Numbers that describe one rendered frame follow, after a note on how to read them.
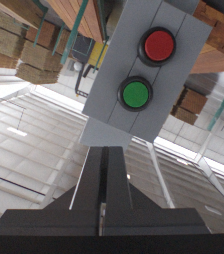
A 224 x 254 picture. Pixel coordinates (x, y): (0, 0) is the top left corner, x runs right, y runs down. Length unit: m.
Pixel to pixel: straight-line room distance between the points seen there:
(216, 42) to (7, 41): 9.54
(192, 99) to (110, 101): 9.89
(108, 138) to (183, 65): 0.12
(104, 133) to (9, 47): 10.13
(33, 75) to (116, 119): 9.67
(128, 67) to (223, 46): 1.68
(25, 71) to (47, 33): 2.05
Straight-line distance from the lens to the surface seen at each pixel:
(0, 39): 10.55
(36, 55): 9.83
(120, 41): 0.17
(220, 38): 1.79
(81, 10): 1.92
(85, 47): 6.66
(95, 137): 0.23
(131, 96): 0.15
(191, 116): 10.15
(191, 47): 0.18
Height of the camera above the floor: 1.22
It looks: 13 degrees up
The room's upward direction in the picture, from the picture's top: 155 degrees counter-clockwise
